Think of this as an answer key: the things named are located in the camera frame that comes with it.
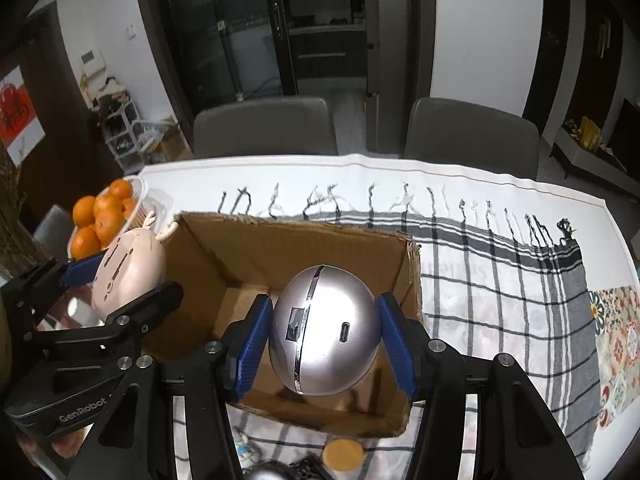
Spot tv cabinet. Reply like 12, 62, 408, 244
554, 127, 639, 198

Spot grey chair right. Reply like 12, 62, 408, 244
404, 98, 539, 180

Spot person left hand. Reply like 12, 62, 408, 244
15, 425, 92, 467

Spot white wire fruit basket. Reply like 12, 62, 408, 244
66, 176, 152, 259

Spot glass vase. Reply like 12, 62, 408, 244
0, 210, 49, 280

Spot black bike light mount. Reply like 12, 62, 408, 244
288, 454, 333, 480

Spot white storage rack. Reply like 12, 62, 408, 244
91, 76, 144, 176

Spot grey plaid tablecloth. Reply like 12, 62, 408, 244
172, 176, 600, 462

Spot beige round face case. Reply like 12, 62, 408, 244
91, 212, 178, 321

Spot black glass sliding door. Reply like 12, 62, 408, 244
138, 0, 436, 155

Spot silver round gadget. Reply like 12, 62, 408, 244
269, 264, 382, 396

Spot grey chair left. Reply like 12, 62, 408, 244
193, 96, 338, 158

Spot patterned table runner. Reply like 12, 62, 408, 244
589, 286, 639, 428

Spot grey chair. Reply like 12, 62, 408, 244
193, 96, 338, 158
404, 98, 539, 180

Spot orange fruit front left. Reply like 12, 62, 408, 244
70, 226, 102, 260

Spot white blue figurine keychain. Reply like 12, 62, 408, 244
231, 427, 262, 470

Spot yellow lid glass jar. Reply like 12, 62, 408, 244
321, 438, 364, 480

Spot orange fruit middle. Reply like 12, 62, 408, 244
94, 208, 125, 246

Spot brown cardboard box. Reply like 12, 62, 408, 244
143, 212, 421, 438

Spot dark grey triangular case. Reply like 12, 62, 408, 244
243, 460, 296, 480

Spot red wall picture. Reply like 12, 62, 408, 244
0, 66, 46, 167

